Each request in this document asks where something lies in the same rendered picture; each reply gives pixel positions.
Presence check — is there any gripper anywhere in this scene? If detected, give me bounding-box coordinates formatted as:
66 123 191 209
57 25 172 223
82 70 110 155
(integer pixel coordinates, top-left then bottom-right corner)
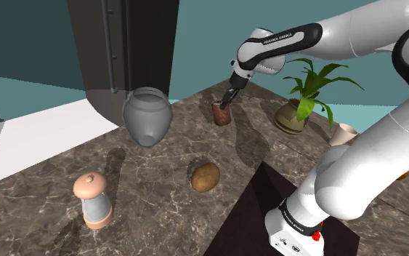
219 71 251 111

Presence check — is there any reddish brown cup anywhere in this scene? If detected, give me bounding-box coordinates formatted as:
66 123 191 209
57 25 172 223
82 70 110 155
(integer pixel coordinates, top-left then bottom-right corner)
211 100 232 127

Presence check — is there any potted green plant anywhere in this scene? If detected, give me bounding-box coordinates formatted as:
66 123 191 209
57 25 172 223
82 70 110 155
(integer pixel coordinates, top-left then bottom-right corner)
272 57 365 135

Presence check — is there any brown potato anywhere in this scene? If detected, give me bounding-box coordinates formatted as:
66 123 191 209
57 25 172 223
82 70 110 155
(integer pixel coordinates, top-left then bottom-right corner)
190 162 222 193

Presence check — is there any grey vase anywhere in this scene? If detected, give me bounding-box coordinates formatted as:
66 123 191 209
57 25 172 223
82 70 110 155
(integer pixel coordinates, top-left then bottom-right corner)
121 87 174 148

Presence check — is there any beige cup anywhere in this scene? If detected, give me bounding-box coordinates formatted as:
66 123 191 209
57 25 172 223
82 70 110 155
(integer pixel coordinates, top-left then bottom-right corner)
328 122 359 148

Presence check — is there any dark robot stand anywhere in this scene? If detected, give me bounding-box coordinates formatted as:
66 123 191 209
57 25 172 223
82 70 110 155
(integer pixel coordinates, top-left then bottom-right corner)
203 161 361 256

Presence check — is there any pink and grey grinder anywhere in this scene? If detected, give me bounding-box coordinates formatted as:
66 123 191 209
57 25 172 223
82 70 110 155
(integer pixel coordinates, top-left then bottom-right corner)
72 172 114 230

